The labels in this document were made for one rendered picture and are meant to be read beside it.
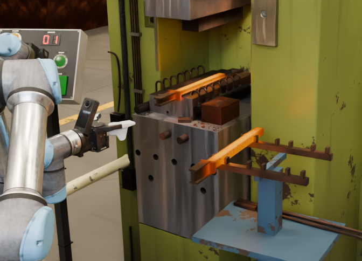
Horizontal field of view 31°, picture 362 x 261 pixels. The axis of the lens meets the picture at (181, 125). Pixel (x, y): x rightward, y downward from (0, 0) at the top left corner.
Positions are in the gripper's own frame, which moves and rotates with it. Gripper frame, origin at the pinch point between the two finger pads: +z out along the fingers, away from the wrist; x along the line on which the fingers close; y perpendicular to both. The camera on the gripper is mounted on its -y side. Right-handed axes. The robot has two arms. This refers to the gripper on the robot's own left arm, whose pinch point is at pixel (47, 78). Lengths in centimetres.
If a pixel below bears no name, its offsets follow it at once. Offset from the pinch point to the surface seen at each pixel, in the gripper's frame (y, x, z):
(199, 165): -33, -64, -34
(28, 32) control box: 20.9, 14.4, 10.4
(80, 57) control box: 11.8, -7.0, 12.7
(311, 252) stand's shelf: -55, -97, -15
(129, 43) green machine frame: 21.0, -22.3, 24.0
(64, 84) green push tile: 0.1, -3.0, 9.6
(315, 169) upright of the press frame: -27, -97, 13
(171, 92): -2.9, -45.7, 4.4
